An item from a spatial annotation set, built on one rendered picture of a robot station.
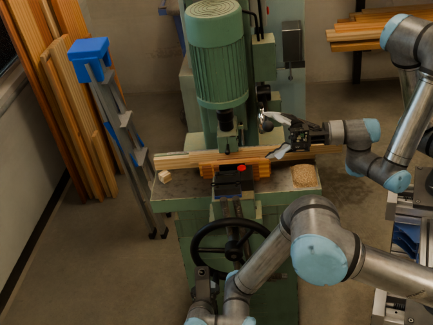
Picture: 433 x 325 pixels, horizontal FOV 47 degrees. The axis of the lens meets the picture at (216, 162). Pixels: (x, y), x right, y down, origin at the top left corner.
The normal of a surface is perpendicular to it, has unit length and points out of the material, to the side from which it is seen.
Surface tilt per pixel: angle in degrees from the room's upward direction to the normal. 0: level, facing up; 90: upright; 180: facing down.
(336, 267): 86
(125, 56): 90
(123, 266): 0
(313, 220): 6
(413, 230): 0
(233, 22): 90
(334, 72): 90
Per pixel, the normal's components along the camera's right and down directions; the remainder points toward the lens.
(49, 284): -0.11, -0.80
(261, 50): -0.03, 0.60
